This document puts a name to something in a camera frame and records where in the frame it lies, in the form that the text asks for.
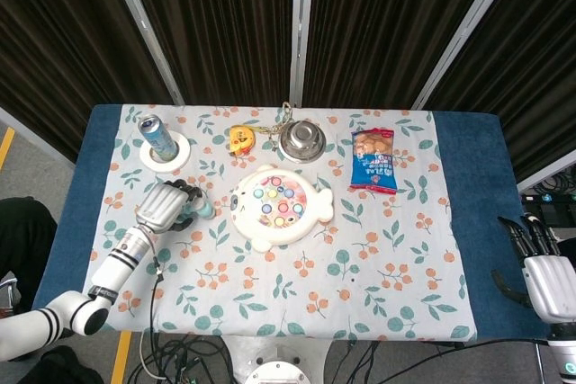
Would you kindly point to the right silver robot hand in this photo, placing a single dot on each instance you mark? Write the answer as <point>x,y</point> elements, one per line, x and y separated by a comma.
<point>555,285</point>

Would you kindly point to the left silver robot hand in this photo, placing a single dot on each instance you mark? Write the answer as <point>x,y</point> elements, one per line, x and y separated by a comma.
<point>159,206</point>

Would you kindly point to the light blue toy hammer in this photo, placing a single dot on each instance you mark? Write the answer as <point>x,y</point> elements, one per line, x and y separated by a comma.
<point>206,209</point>

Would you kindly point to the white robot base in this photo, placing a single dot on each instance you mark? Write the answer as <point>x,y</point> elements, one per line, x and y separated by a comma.
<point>279,361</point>

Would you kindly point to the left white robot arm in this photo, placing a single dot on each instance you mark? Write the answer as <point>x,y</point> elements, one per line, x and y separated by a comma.
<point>112,271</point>

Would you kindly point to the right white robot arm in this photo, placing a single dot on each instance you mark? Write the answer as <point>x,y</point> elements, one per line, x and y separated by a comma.
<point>564,352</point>

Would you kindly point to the white whack-a-mole toy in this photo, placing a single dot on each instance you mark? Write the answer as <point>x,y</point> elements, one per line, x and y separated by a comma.
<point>247,222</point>

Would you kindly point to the blue drink can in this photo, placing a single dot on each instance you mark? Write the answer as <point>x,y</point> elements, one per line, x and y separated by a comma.
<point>157,136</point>

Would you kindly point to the yellow tape measure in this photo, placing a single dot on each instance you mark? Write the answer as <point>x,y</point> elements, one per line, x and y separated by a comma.
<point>242,139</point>

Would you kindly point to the dark blue table cover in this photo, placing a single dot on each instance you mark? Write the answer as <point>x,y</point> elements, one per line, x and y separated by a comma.
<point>477,168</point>

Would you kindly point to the person in black clothes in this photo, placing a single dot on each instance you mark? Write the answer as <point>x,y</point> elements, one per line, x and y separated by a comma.
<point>22,240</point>

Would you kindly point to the floral print tablecloth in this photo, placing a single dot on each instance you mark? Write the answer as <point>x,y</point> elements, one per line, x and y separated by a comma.
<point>279,285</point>

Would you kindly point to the stainless steel bowl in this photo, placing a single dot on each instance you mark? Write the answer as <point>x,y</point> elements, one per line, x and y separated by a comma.
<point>302,143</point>

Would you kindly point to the blue snack bag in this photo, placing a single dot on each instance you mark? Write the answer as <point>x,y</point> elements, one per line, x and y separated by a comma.
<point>373,163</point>

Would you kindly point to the aluminium partition post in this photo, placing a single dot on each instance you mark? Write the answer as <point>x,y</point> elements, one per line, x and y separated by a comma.
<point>144,29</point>
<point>301,29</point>
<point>468,29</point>

